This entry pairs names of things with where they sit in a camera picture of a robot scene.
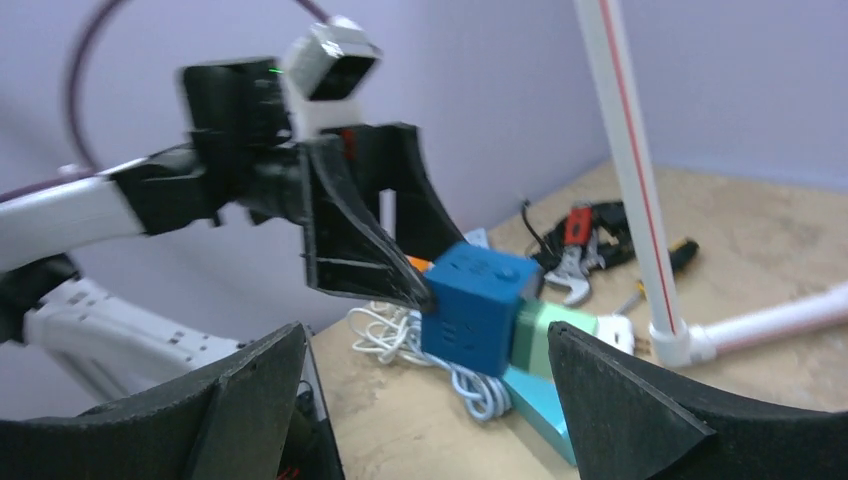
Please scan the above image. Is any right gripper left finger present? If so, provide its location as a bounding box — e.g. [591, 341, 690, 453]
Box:
[1, 323, 344, 479]

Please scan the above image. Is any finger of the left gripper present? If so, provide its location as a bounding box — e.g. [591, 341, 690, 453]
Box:
[344, 123, 464, 260]
[301, 135, 436, 312]

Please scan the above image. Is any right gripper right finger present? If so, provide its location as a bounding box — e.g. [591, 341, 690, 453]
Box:
[548, 322, 847, 480]

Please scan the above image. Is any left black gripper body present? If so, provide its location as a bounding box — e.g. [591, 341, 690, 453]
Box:
[245, 139, 316, 226]

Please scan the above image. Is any white plug adapter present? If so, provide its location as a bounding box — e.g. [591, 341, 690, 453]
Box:
[594, 315, 651, 356]

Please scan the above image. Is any green plug adapter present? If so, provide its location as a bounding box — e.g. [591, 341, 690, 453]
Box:
[510, 299, 598, 380]

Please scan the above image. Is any blue cube socket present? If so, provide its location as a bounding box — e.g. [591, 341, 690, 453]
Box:
[421, 242, 543, 377]

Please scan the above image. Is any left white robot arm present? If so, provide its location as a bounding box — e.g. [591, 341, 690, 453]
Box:
[1, 56, 462, 333]

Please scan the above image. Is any orange power strip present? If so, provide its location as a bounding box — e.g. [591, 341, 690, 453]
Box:
[407, 256, 433, 273]

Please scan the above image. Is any teal rectangular box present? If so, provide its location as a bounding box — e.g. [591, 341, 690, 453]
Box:
[502, 366, 577, 467]

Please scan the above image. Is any light blue power strip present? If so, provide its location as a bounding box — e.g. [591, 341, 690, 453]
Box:
[464, 228, 490, 249]

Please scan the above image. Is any silver adjustable wrench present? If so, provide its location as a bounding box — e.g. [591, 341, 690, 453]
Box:
[544, 229, 606, 307]

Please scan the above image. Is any yellow black screwdriver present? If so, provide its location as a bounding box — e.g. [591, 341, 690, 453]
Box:
[612, 238, 701, 317]

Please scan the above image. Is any white PVC pipe frame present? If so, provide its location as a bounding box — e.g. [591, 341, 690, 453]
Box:
[575, 1, 847, 368]

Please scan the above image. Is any light blue coiled cord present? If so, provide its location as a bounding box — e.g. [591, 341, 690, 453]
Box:
[397, 311, 515, 424]

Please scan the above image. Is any black coiled cable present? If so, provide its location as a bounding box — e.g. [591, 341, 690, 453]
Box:
[519, 199, 637, 273]

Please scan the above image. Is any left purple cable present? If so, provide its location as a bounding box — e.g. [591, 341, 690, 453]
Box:
[0, 0, 333, 203]

